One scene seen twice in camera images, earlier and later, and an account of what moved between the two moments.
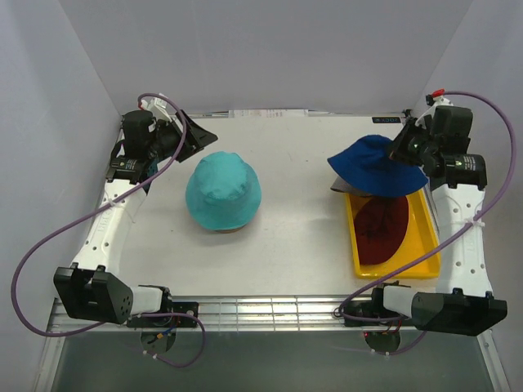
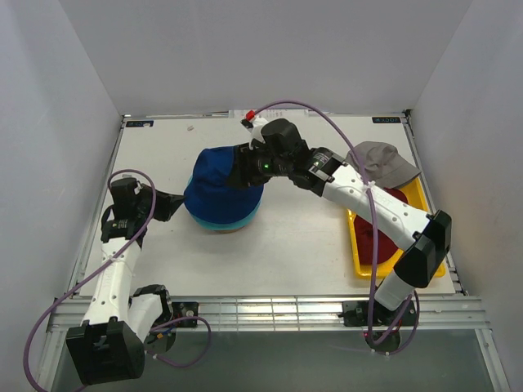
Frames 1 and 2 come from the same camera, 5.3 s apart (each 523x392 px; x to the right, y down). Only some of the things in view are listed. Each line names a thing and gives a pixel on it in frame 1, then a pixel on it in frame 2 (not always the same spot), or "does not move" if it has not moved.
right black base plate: [365, 308] does not move
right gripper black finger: [400, 144] -> [244, 173]
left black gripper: [195, 139] -> [169, 204]
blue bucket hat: [367, 165] -> [207, 193]
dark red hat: [381, 227] does not move
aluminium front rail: [246, 314] does not move
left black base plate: [182, 321] does not move
